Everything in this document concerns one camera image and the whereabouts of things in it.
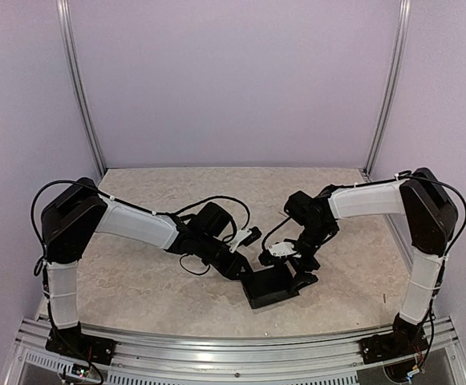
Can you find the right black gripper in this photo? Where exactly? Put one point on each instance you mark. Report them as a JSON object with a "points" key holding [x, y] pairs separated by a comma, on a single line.
{"points": [[301, 275]]}

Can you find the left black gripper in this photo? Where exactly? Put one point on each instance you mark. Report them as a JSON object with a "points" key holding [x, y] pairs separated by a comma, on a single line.
{"points": [[232, 271]]}

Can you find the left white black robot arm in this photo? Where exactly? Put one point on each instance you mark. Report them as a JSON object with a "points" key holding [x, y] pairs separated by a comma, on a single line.
{"points": [[68, 223]]}

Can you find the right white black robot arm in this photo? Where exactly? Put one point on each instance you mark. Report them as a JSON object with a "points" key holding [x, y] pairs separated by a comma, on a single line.
{"points": [[434, 212]]}

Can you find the small circuit board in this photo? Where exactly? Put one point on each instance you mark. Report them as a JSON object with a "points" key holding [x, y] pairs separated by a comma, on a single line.
{"points": [[77, 371]]}

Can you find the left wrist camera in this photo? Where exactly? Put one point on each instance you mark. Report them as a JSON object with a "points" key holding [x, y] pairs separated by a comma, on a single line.
{"points": [[244, 237]]}

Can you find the front aluminium frame rail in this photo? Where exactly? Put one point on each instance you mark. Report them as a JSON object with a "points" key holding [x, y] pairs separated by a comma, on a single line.
{"points": [[147, 358]]}

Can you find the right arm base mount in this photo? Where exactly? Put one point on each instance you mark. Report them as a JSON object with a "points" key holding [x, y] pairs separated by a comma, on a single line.
{"points": [[403, 339]]}

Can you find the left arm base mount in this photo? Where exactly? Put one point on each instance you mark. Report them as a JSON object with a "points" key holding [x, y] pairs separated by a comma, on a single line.
{"points": [[72, 342]]}

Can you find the right vertical aluminium post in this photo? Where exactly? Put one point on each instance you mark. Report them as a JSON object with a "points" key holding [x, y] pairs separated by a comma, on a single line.
{"points": [[390, 89]]}

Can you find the vertical aluminium post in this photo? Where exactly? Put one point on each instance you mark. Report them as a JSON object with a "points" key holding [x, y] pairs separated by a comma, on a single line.
{"points": [[67, 34], [390, 89]]}

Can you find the left vertical aluminium post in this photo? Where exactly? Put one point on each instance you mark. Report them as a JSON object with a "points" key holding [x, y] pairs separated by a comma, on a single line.
{"points": [[67, 34]]}

